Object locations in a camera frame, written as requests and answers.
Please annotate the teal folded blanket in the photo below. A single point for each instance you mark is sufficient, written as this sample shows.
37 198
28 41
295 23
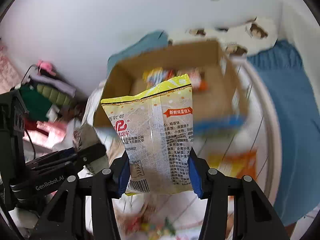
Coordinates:
151 41

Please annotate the blue bed sheet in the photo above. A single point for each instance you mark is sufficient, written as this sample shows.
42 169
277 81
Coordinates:
281 69

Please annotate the instant noodle packet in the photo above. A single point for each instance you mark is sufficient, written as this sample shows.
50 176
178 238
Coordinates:
156 76

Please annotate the yellow panda snack bag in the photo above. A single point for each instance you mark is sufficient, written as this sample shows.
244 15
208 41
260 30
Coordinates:
156 129

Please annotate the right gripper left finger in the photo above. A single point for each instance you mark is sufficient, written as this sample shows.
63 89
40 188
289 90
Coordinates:
64 216

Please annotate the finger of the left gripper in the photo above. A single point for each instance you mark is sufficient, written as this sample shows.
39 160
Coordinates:
64 162

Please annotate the colourful candy bag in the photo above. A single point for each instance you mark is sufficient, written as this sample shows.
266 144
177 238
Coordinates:
152 230

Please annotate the clothes rack with clothes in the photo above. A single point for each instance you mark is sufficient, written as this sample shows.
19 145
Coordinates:
54 109

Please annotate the cardboard milk box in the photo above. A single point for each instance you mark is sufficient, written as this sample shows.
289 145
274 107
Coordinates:
222 106

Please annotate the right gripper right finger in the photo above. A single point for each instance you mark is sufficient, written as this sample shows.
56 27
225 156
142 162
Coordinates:
254 215

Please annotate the white patterned quilt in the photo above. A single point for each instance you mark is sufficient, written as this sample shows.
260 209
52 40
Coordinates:
185 209

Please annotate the orange panda snack packet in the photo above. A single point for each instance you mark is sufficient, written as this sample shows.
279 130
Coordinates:
196 76

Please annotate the bear print pillow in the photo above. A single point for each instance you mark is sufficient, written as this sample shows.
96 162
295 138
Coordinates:
247 39

